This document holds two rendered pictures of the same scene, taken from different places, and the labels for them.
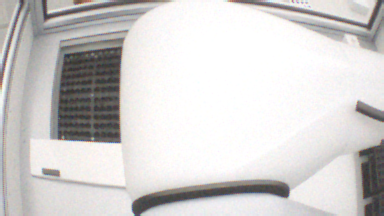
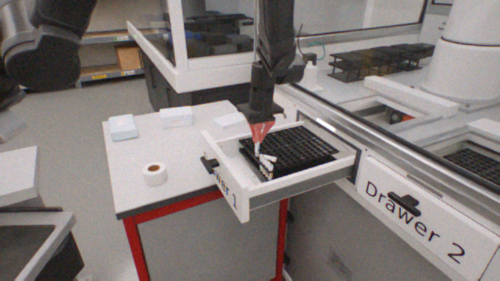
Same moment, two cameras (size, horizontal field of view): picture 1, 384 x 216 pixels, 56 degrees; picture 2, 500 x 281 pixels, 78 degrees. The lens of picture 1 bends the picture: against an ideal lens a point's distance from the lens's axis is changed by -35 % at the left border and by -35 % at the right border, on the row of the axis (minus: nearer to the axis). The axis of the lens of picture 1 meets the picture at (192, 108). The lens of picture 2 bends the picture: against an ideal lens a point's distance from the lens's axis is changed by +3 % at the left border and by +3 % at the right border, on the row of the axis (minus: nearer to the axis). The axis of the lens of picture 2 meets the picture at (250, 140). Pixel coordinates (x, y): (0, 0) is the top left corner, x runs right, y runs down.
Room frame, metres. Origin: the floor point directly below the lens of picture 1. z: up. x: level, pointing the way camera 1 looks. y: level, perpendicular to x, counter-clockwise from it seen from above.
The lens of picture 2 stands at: (1.09, 0.65, 1.33)
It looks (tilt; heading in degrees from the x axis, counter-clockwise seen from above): 30 degrees down; 258
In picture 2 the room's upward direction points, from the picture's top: straight up
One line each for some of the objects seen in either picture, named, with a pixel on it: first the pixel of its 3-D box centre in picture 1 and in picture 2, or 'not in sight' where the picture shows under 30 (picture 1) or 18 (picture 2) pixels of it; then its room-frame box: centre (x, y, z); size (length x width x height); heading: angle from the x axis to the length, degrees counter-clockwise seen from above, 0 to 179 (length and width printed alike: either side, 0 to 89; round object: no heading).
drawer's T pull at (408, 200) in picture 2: not in sight; (407, 201); (0.67, 0.25, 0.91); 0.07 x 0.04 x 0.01; 104
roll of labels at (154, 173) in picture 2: not in sight; (155, 173); (1.22, -0.15, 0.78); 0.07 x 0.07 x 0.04
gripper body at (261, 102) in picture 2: not in sight; (261, 99); (0.92, 0.00, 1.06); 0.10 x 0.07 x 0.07; 15
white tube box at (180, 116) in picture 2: not in sight; (176, 117); (1.16, -0.54, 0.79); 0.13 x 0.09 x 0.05; 5
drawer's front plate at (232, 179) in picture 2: not in sight; (221, 171); (1.03, 0.02, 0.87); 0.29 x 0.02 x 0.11; 104
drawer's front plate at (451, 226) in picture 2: not in sight; (412, 209); (0.64, 0.24, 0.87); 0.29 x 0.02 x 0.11; 104
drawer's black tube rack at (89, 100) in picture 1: (93, 103); not in sight; (0.45, 0.19, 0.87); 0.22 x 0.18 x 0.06; 14
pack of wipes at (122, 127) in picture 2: not in sight; (123, 126); (1.37, -0.50, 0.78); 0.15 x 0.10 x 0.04; 103
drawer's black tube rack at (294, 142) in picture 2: not in sight; (286, 154); (0.84, -0.03, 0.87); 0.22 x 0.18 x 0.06; 14
